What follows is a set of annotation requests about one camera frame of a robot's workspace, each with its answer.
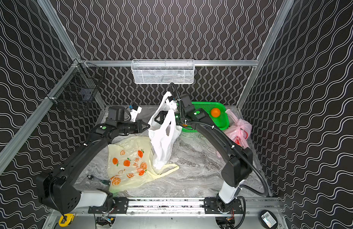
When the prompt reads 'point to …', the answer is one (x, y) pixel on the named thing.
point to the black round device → (267, 219)
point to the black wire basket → (75, 91)
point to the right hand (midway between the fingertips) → (161, 118)
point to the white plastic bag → (163, 131)
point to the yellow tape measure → (65, 220)
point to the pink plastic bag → (239, 131)
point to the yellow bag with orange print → (130, 163)
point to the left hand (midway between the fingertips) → (154, 126)
